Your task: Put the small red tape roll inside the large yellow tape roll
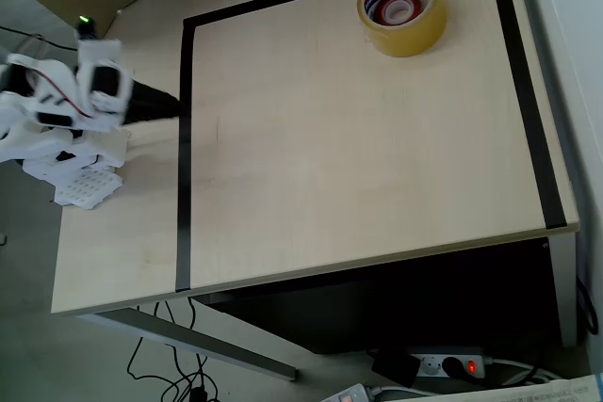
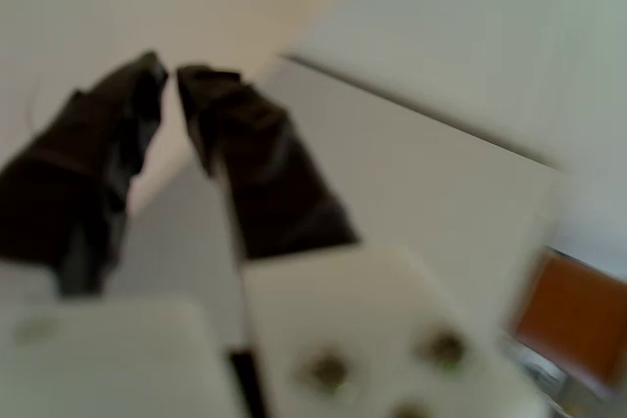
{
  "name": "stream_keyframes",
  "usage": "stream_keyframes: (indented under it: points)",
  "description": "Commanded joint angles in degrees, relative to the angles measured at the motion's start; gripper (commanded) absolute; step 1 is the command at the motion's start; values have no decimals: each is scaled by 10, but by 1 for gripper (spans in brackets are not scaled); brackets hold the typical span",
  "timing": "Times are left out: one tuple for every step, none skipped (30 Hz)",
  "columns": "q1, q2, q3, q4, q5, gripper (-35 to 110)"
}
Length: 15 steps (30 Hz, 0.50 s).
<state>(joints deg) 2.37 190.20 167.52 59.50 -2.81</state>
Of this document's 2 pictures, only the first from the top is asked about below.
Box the red tape roll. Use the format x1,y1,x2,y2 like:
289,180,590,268
374,0,423,26

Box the large yellow tape roll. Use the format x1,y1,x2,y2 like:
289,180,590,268
356,0,448,58

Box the small board with green LED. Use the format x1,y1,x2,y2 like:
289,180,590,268
74,15,98,41

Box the grey metal table beam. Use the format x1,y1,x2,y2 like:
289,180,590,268
77,306,299,382

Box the black power adapter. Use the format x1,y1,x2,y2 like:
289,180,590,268
370,348,421,389

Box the black round plug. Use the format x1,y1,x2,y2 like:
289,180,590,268
441,355,465,378

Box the grey table leg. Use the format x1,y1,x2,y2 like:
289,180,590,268
547,232,579,349

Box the printed newspaper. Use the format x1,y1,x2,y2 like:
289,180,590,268
414,372,603,402

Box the red black gripper wire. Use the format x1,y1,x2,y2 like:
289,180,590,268
26,66,91,120

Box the thin black floor cable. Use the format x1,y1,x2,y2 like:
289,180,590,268
0,24,79,53

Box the black floor cables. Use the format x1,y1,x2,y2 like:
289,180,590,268
126,296,220,402

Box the white power strip red switch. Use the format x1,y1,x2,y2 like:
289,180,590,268
407,347,487,380

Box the black hanging cable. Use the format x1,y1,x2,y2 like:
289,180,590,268
576,273,600,335

